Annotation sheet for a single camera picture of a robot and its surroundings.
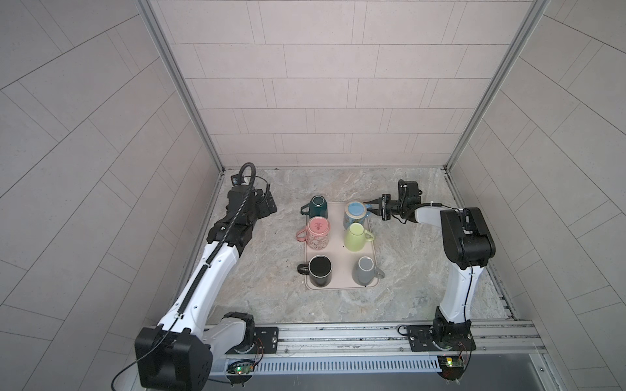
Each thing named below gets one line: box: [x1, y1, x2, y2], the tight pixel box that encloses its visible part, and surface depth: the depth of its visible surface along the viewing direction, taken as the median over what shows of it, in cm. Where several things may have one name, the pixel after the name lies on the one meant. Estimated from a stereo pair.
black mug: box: [296, 254, 333, 288], surface depth 79 cm
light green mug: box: [343, 222, 375, 253], surface depth 88 cm
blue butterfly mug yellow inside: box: [343, 200, 372, 231], surface depth 91 cm
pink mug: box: [295, 216, 331, 251], surface depth 86 cm
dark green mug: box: [299, 194, 329, 220], surface depth 94 cm
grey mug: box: [351, 255, 385, 287], surface depth 79 cm
